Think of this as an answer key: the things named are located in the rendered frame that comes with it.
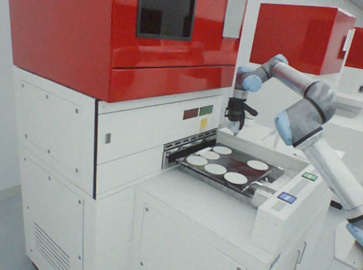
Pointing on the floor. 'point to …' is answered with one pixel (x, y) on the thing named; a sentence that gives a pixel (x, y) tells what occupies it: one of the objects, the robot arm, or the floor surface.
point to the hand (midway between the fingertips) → (236, 134)
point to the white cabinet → (209, 241)
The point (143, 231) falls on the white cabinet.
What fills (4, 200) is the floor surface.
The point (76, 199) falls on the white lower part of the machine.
